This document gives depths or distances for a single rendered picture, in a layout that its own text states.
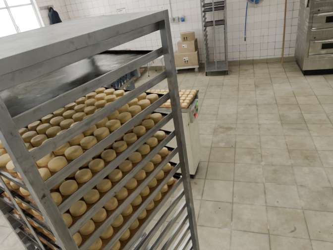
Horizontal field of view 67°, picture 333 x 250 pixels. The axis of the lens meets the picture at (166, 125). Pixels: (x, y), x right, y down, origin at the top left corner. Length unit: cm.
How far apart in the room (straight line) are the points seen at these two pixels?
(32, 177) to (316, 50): 510
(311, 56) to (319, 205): 321
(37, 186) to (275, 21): 586
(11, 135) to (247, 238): 204
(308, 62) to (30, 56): 512
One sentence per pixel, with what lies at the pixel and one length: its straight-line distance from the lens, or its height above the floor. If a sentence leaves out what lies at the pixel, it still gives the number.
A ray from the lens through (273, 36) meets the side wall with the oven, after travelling 622.
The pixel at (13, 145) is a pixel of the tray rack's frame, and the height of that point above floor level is 165.
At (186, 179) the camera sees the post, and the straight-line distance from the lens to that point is 125.
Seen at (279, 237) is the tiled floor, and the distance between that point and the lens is 239.
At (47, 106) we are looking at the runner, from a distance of 66.
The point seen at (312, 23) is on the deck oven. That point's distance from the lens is 523.
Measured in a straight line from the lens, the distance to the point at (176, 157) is 267.
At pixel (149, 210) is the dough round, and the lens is 117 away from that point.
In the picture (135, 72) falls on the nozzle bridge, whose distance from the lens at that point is 292.
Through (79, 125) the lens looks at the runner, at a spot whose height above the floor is 160.
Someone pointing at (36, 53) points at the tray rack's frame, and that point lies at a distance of 61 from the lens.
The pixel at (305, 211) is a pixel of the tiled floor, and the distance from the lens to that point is 261.
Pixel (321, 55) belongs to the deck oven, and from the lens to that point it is 534.
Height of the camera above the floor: 189
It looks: 29 degrees down
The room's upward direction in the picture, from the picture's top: 10 degrees counter-clockwise
